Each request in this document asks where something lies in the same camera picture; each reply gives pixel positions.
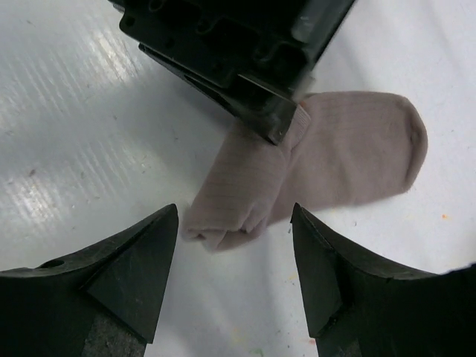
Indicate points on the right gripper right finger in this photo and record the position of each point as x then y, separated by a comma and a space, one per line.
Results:
358, 303

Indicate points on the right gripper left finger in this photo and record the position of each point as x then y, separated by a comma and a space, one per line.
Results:
103, 300

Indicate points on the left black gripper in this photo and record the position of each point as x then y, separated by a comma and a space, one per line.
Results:
234, 51

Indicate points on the grey sock red stripes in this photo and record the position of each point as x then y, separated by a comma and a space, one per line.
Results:
343, 148

